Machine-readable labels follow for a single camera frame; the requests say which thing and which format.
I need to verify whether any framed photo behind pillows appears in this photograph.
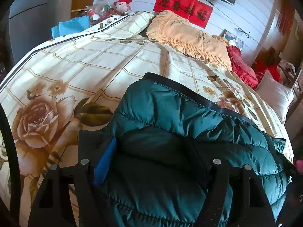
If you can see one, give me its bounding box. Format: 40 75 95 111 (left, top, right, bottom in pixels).
223 29 244 51

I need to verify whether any grey refrigerator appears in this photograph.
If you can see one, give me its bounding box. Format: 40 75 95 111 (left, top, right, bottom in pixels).
9 0 72 63

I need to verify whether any pink pig plush toy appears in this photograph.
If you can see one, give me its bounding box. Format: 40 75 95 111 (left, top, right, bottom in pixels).
113 0 132 15

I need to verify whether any dark green quilted puffer jacket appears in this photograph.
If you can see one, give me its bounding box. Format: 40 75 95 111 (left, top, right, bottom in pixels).
97 73 290 226

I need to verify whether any red heart-shaped cushion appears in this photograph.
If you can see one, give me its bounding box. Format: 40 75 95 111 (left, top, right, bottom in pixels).
226 46 259 89

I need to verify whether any red tassel wall ornament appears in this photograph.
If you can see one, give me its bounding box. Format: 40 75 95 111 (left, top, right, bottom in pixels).
276 0 295 35

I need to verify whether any peach ruffled pillow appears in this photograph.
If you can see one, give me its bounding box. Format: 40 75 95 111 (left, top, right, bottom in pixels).
146 10 232 71

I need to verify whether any white satin pillow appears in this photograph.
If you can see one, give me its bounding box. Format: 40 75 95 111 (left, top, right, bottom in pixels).
255 70 295 124

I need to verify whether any blue paper bag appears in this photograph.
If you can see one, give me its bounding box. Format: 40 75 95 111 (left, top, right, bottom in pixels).
51 15 90 38

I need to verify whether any red Chinese new year banner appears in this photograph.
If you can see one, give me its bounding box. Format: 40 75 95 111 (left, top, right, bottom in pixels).
153 0 213 29

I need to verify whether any black cable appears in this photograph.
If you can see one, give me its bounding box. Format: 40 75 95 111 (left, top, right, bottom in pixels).
0 103 22 225

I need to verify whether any floral cream bed quilt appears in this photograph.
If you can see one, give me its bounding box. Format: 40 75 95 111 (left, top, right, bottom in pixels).
1 11 289 226

